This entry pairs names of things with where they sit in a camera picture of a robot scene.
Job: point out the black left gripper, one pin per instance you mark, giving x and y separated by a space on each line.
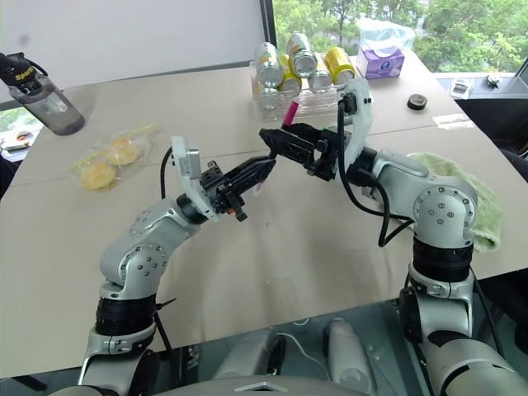
220 191

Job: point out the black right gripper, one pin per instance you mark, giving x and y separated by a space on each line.
328 156

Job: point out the pink pen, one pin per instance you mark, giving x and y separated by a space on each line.
289 112

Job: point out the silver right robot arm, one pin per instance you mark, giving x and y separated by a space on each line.
443 214

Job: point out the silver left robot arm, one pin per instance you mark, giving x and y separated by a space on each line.
136 251

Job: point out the clear plastic can rack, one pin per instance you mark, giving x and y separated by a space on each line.
317 103

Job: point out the yellow drink can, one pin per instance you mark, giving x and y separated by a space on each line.
339 64
290 78

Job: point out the silver green drink can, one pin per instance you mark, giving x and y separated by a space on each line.
269 64
301 53

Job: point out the purple tissue box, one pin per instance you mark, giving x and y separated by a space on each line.
379 64

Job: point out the clear plastic pastry bag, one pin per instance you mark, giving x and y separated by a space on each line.
136 136

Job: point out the round black tape roll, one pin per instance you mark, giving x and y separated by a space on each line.
417 101

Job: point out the yellow round pastry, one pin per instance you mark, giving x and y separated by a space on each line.
97 175
122 151

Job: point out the clear label card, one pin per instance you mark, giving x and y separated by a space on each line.
450 121

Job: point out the small white black device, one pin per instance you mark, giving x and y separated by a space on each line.
462 87

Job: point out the grey rounded robot leg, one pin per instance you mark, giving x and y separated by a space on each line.
251 354
350 354

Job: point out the light green towel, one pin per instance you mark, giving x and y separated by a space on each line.
488 206

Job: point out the small dark gadget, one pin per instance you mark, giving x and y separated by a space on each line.
492 81

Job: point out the dark grey sports water bottle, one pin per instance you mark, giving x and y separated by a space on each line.
45 103

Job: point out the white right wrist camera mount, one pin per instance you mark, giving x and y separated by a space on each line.
361 119

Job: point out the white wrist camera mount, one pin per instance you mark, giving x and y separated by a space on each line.
187 171
361 119

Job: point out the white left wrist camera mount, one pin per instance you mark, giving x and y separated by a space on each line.
187 171

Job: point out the dark window frame post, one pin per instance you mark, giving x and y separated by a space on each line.
268 20

